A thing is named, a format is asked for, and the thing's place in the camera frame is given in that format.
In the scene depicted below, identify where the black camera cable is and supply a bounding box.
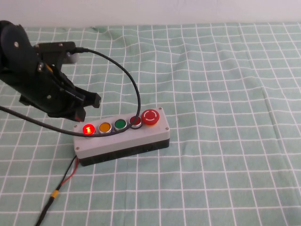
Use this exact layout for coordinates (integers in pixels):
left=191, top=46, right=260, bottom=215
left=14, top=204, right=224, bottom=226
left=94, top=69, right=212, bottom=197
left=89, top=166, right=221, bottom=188
left=0, top=47, right=142, bottom=137

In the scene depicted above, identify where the grey black button box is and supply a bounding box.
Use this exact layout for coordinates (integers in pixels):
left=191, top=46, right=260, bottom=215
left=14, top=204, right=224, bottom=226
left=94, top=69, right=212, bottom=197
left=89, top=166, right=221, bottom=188
left=73, top=107, right=170, bottom=167

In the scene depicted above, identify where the dark red push button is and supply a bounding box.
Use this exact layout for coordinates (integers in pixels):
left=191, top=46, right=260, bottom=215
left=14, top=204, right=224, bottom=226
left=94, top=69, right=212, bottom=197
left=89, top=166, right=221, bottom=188
left=128, top=116, right=143, bottom=130

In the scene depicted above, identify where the red mushroom emergency stop button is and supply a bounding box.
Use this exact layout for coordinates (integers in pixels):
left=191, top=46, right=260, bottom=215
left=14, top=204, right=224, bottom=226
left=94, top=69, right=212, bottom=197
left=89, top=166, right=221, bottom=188
left=141, top=109, right=161, bottom=127

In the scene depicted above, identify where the green white grid tablecloth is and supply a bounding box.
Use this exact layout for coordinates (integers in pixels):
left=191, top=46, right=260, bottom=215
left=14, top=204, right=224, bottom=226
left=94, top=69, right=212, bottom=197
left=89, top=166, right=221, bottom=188
left=0, top=22, right=301, bottom=226

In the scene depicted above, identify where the lit red indicator button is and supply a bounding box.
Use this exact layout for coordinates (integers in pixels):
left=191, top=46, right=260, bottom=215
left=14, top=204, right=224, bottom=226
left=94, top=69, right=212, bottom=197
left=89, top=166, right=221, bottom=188
left=82, top=123, right=96, bottom=139

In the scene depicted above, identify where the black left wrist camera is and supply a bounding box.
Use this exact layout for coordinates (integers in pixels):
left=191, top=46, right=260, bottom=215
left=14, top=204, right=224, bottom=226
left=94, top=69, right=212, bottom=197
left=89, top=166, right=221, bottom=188
left=34, top=41, right=81, bottom=66

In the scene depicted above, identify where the yellow push button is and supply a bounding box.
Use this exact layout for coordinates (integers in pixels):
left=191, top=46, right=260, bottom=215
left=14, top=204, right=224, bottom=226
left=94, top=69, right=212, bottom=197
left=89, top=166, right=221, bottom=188
left=98, top=122, right=112, bottom=137

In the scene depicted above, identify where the red black power cable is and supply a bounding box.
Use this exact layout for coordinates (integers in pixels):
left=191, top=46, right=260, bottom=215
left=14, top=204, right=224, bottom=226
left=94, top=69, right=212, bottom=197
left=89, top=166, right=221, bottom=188
left=34, top=155, right=79, bottom=226

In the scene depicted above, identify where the green push button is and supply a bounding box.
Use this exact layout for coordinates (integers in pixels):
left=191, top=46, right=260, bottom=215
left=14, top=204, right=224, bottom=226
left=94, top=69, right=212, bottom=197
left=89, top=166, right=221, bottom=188
left=113, top=119, right=128, bottom=133

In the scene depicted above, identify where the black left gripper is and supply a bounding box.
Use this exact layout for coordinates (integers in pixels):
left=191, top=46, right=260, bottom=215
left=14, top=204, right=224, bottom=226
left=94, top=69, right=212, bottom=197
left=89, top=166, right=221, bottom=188
left=19, top=61, right=102, bottom=123

